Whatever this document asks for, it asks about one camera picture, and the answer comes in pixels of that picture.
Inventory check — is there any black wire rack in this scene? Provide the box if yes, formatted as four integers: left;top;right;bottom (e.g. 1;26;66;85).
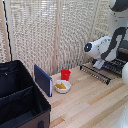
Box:
79;64;112;86

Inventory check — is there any dark blue upright panel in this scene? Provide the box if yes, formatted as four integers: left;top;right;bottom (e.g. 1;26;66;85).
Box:
33;64;54;98

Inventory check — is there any thin black vertical pole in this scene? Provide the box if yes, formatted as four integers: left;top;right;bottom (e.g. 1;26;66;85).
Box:
2;0;14;63

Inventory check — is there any woven wooden folding screen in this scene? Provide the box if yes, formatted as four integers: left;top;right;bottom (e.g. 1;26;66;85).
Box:
0;0;128;76

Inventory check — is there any yellow food piece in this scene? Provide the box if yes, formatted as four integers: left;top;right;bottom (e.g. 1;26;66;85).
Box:
57;84;67;91
55;82;65;89

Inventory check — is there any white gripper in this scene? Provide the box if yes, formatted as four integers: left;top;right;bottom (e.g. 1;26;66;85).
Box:
92;58;107;71

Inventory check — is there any red plastic cup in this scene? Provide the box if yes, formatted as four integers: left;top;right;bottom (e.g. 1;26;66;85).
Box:
60;68;72;82

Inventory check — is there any black fabric storage box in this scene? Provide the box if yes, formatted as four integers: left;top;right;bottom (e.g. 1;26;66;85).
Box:
0;59;52;128

